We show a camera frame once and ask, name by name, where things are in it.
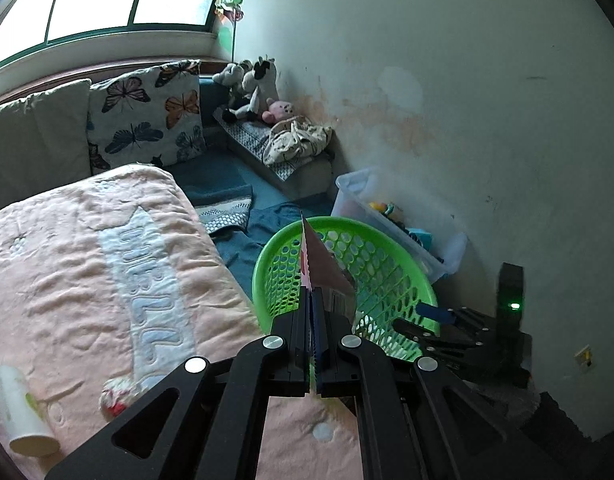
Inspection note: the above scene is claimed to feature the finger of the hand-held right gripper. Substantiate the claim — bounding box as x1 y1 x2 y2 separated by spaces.
391 317 469 361
414 302 499 333

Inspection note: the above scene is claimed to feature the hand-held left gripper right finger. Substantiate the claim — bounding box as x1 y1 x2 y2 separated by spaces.
316 295 573 480

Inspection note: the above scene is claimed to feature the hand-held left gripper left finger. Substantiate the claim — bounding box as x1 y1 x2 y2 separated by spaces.
44 287 313 480

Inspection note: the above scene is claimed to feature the green plastic basket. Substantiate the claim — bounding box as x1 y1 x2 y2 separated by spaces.
252 216 442 361

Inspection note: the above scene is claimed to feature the pink snack wrapper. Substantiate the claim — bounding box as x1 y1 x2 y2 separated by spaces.
299 212 358 328

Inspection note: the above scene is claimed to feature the person's right forearm dark sleeve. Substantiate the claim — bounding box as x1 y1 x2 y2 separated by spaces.
464 379 605 463

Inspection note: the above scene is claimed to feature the clear plastic storage box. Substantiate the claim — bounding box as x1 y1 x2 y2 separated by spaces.
331 167 469 285

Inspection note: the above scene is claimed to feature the patterned grey mat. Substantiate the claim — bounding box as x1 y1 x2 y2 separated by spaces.
193 184 254 235

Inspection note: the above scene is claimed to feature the dark blue bedsheet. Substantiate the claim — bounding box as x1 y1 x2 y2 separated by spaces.
164 76 338 303

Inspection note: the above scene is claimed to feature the crumpled white red paper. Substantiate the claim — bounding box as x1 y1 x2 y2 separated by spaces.
98 376 140 420

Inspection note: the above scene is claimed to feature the printed cream cloth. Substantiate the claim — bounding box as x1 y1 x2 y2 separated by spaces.
262 116 334 167

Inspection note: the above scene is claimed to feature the patterned grey cushion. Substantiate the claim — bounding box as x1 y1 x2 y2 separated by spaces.
213 106 334 197

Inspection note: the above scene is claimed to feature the pink bed blanket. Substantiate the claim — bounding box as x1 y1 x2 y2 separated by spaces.
0 164 368 480

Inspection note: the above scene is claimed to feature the pink plush toy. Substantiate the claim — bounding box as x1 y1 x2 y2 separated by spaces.
260 98 296 127

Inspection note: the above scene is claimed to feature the black white cow plush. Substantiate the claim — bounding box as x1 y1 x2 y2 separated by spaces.
222 55 279 124

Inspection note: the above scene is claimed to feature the butterfly print pillow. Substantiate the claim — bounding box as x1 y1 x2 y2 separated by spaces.
86 59 209 172

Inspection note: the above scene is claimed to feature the grey plush toy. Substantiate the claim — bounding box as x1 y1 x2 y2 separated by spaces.
212 61 254 87

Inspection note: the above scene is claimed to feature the white paper cup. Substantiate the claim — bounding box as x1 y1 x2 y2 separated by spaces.
0 364 60 458

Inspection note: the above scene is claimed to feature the grey pillow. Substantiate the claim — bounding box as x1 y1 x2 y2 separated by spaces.
0 79 94 208

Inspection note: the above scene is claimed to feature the colourful pinwheel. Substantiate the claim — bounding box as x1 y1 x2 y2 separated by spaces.
213 0 249 62

